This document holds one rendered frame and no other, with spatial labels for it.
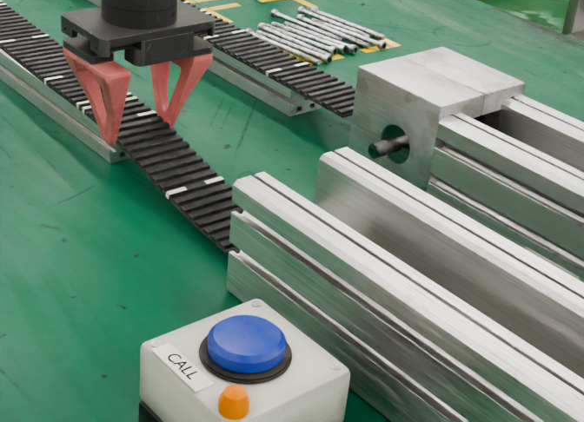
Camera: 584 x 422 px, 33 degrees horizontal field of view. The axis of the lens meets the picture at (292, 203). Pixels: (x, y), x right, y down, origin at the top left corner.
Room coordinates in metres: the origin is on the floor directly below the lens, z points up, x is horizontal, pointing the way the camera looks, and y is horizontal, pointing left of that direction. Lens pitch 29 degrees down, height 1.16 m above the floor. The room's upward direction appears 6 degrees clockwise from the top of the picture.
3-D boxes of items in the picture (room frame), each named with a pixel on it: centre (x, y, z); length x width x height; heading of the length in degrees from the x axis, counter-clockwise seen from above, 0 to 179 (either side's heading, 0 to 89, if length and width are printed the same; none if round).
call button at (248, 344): (0.41, 0.02, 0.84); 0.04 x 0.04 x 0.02
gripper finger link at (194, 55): (0.74, 0.12, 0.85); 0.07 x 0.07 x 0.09; 43
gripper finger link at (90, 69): (0.72, 0.14, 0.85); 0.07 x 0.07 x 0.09; 43
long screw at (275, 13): (1.10, 0.00, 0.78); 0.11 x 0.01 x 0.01; 51
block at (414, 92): (0.74, -0.10, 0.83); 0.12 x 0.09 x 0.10; 132
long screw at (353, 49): (1.07, -0.01, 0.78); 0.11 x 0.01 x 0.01; 49
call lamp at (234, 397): (0.37, 0.02, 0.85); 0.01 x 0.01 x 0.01
